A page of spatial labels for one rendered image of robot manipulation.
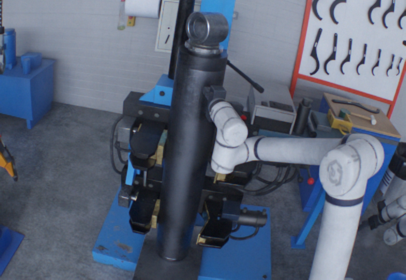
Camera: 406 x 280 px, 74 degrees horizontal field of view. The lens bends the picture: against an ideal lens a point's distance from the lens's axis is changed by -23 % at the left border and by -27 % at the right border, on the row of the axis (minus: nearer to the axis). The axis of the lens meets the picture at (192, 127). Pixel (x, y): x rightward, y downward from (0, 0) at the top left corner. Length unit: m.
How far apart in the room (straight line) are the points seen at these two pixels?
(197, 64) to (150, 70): 2.34
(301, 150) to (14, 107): 3.23
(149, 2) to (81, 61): 1.86
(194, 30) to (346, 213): 1.03
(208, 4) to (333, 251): 1.41
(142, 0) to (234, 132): 1.40
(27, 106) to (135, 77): 1.32
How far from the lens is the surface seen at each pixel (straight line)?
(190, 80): 1.45
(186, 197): 1.76
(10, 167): 1.57
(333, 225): 0.87
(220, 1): 1.84
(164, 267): 2.16
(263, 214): 2.09
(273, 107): 1.79
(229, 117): 1.17
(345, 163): 0.78
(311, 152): 1.07
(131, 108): 1.86
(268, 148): 1.22
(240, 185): 1.62
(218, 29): 1.42
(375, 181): 3.14
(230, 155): 1.22
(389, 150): 2.99
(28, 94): 3.61
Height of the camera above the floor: 1.89
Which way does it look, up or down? 29 degrees down
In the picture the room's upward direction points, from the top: 9 degrees clockwise
